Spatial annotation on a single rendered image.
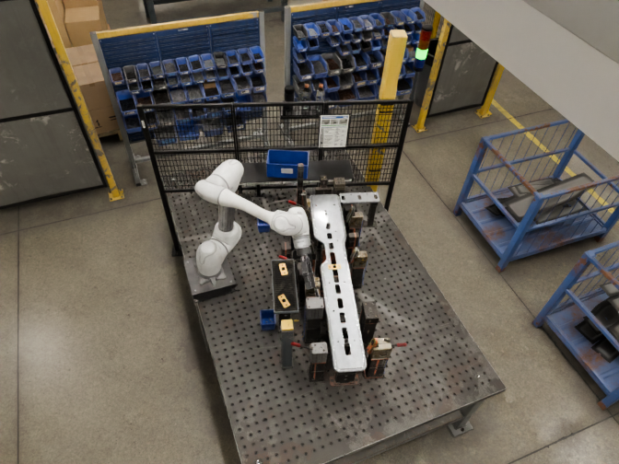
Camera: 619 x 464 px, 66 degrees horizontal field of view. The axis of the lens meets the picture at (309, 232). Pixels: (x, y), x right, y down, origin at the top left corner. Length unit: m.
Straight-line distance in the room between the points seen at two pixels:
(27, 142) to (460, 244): 3.95
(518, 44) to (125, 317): 3.96
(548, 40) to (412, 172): 4.92
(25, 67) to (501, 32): 4.07
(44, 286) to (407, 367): 3.08
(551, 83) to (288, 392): 2.66
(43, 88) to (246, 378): 2.80
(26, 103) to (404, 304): 3.33
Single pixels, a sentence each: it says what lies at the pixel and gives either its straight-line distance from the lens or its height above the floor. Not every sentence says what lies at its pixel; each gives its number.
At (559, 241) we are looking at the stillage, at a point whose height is 0.20.
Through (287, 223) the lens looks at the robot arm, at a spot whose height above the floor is 1.77.
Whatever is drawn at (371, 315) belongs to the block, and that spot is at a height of 1.03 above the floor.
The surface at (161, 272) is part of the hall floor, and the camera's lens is 4.43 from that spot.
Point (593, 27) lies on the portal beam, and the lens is 0.45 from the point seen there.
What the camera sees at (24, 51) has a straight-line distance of 4.33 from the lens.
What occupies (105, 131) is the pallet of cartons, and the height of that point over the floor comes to 0.16.
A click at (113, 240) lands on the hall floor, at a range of 4.79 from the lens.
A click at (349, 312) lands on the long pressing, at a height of 1.00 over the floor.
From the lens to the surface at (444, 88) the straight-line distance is 5.86.
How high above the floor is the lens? 3.46
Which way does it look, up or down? 49 degrees down
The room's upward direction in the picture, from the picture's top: 3 degrees clockwise
